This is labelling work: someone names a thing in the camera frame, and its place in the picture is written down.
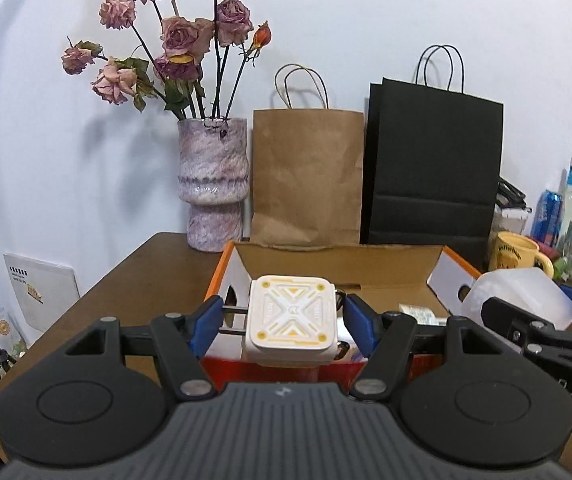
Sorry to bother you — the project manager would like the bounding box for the clear glass bottle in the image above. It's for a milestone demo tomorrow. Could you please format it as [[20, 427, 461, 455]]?
[[557, 159, 572, 252]]

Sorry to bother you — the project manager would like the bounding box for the white translucent plastic box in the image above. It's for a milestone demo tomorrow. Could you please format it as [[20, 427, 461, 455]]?
[[451, 268, 572, 333]]

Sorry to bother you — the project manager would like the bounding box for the black paper bag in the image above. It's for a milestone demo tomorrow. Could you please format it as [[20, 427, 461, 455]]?
[[360, 44, 504, 269]]

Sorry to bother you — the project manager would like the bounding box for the dried pink rose bouquet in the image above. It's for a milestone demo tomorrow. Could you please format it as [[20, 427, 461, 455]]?
[[60, 0, 272, 122]]

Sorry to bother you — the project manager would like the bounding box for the white yellow square device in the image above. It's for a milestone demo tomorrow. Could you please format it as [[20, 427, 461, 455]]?
[[243, 275, 338, 367]]

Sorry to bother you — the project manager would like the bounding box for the yellow bear mug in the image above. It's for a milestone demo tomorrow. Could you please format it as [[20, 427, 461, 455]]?
[[489, 231, 554, 278]]

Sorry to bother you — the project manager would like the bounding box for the clear plastic container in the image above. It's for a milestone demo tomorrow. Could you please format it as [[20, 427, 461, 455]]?
[[490, 178, 532, 240]]

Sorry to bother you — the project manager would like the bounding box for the orange cardboard box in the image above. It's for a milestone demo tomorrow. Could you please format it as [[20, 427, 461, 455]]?
[[201, 243, 481, 390]]

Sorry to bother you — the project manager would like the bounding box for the blue soda can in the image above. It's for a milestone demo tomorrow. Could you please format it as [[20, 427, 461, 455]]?
[[531, 190, 563, 247]]

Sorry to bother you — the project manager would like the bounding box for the purple ceramic vase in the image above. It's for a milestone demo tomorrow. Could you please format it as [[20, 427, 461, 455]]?
[[178, 118, 250, 252]]

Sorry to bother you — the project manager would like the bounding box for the brown paper bag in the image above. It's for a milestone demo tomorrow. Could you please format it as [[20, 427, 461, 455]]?
[[250, 63, 365, 247]]

